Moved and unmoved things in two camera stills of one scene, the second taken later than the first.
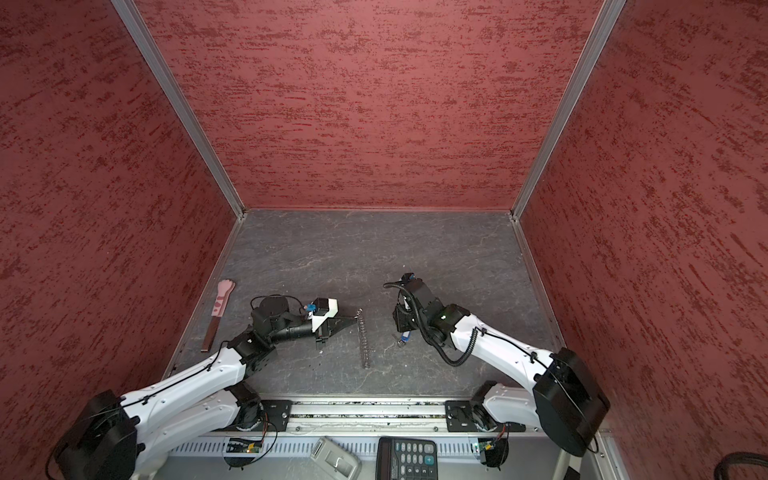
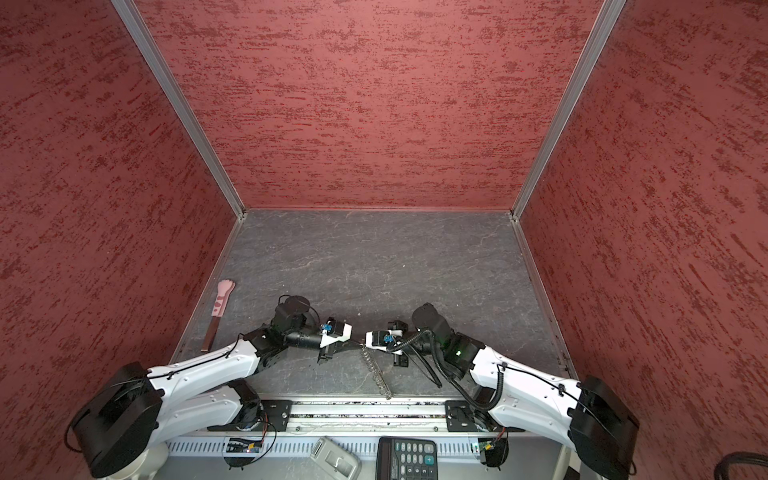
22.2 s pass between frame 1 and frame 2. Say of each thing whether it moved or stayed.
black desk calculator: stayed
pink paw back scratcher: stayed
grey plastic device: stayed
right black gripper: moved
